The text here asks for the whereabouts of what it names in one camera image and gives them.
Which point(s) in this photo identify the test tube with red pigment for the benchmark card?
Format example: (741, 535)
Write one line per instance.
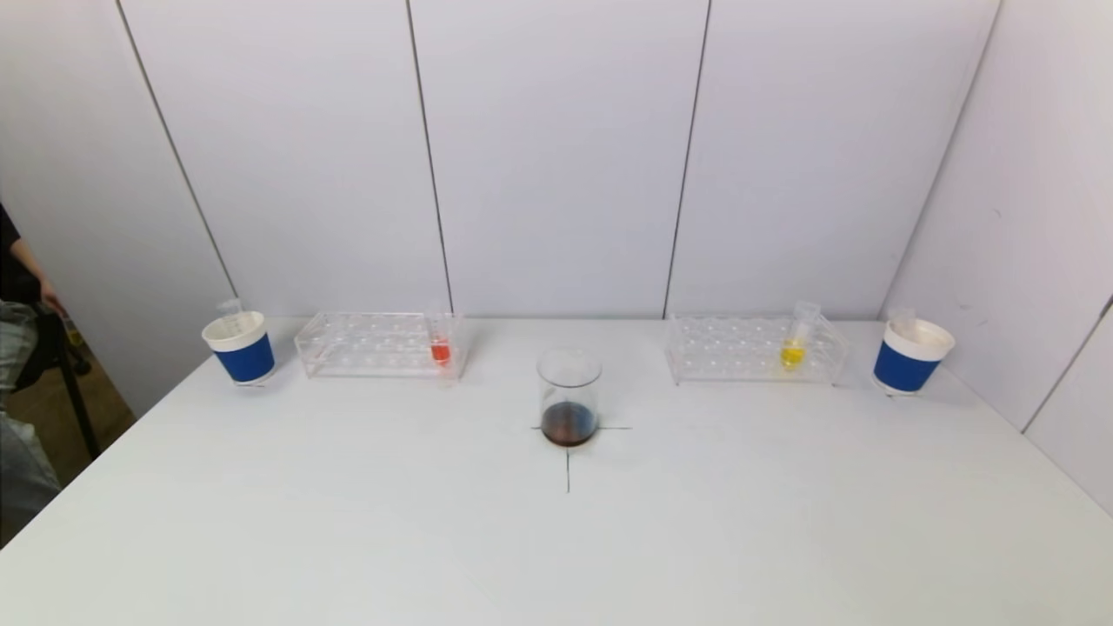
(901, 320)
(441, 351)

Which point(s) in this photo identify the black office chair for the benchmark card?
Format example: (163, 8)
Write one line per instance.
(74, 391)

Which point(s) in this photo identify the test tube with yellow pigment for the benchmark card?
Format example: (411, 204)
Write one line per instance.
(792, 354)

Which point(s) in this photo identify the clear glass beaker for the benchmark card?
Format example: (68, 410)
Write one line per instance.
(569, 417)

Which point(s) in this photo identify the clear acrylic test tube rack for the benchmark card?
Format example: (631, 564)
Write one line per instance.
(374, 348)
(739, 352)

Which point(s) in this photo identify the seated person in dark clothes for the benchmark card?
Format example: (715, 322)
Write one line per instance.
(13, 261)

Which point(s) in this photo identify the blue white paper cup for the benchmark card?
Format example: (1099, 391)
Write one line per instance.
(245, 358)
(904, 367)

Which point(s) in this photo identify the test tube with blue pigment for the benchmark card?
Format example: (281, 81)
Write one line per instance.
(230, 313)

